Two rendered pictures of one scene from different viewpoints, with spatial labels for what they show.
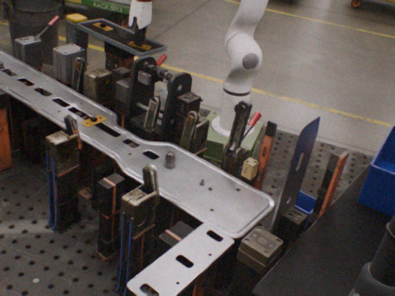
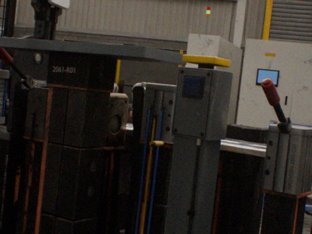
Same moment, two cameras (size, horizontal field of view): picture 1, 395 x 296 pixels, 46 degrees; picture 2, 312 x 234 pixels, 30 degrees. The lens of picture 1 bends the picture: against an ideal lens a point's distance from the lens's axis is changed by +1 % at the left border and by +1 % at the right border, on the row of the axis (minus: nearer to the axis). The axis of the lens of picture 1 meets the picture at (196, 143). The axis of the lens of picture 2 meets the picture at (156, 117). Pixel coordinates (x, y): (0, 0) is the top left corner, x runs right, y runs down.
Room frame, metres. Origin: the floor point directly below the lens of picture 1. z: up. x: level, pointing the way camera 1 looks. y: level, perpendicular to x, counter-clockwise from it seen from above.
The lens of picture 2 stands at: (2.84, 0.48, 1.10)
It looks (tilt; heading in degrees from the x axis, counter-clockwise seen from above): 3 degrees down; 179
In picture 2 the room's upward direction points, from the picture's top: 6 degrees clockwise
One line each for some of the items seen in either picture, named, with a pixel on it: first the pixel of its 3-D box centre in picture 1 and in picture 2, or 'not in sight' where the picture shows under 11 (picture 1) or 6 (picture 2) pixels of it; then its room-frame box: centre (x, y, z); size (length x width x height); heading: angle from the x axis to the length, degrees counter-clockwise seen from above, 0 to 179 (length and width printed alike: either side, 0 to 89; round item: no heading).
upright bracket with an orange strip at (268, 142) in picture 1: (255, 191); not in sight; (1.15, -0.20, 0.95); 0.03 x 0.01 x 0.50; 56
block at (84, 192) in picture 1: (97, 157); not in sight; (1.35, 0.34, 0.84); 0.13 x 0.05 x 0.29; 146
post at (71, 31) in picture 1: (77, 69); (191, 202); (1.89, 0.57, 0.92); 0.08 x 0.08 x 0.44; 56
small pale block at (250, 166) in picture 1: (241, 208); not in sight; (1.14, -0.17, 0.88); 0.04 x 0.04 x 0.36; 56
